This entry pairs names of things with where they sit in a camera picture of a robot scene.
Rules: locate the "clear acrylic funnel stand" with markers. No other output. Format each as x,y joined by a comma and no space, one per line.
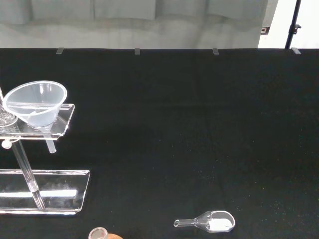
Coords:
49,191

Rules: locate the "black bench cloth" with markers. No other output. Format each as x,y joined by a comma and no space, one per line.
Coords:
174,124

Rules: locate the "grey cloth clip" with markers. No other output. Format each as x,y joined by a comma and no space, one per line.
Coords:
215,51
137,51
296,50
60,51

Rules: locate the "grey backdrop curtain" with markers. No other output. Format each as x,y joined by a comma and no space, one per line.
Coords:
124,27

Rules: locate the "small round-bottom glass flask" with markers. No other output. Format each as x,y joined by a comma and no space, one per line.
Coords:
98,234

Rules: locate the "black tripod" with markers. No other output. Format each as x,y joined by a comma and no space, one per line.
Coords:
294,22

